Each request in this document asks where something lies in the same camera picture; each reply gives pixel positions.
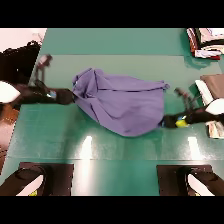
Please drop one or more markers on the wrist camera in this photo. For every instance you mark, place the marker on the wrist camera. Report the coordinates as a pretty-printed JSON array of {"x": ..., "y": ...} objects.
[
  {"x": 45, "y": 60},
  {"x": 180, "y": 91}
]

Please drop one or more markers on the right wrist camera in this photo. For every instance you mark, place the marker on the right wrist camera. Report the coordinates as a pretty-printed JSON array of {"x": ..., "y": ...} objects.
[{"x": 180, "y": 91}]

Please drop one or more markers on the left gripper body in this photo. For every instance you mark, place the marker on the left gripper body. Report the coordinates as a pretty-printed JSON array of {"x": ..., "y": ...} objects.
[{"x": 65, "y": 96}]

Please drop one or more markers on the purple shirt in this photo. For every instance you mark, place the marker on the purple shirt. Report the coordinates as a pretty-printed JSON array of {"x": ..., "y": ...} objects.
[{"x": 123, "y": 100}]

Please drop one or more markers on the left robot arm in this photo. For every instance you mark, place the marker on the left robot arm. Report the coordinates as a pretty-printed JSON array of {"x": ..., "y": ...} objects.
[{"x": 30, "y": 93}]

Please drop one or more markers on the heap of clothes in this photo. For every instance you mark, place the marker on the heap of clothes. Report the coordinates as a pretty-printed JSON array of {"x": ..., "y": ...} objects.
[{"x": 203, "y": 43}]

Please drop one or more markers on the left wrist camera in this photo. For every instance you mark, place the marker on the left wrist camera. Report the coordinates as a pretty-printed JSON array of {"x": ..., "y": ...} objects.
[{"x": 45, "y": 60}]

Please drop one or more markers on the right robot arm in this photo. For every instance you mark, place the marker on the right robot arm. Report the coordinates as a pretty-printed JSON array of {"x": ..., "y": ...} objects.
[{"x": 201, "y": 116}]

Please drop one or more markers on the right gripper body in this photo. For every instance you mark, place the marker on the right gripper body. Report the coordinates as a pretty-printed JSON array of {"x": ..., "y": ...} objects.
[{"x": 171, "y": 121}]

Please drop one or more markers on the grey-brown garment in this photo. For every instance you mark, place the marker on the grey-brown garment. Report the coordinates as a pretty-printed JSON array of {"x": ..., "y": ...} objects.
[{"x": 215, "y": 85}]

